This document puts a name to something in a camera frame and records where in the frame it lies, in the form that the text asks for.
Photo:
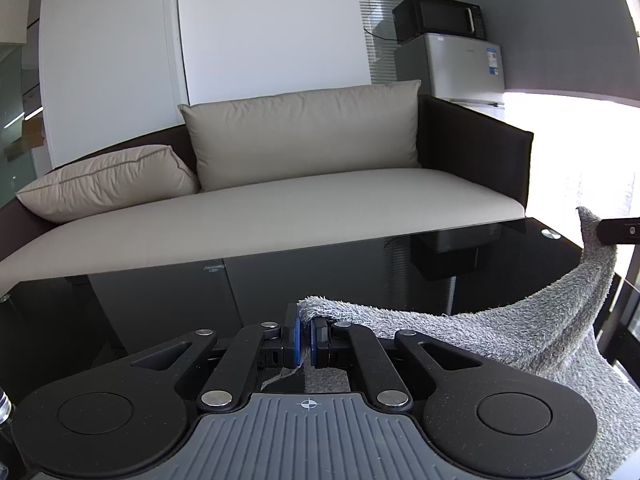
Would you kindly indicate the silver mini fridge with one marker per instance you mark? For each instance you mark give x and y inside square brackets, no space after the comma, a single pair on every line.
[460,67]

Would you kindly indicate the round metal table cap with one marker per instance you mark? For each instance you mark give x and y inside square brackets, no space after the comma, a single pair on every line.
[551,233]

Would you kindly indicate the grey terry towel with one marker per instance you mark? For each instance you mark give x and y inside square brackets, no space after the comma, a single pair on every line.
[530,340]

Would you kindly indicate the small beige cushion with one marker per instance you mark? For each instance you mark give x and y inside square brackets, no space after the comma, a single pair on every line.
[107,182]

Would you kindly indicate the beige and brown sofa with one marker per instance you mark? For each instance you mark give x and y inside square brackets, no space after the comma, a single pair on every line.
[310,210]

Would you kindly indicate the large beige cushion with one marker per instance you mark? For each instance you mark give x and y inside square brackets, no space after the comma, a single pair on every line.
[305,135]

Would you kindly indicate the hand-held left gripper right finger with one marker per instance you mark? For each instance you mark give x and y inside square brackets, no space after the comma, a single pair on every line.
[315,342]

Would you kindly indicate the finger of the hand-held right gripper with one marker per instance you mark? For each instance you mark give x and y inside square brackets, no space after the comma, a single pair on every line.
[620,231]

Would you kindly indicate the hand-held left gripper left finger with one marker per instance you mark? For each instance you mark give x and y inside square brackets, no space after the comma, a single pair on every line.
[296,341]

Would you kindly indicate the metal threaded fitting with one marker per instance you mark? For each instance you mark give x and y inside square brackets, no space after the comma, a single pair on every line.
[4,404]

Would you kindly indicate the black microwave oven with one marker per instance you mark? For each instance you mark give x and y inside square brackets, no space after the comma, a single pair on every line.
[435,16]

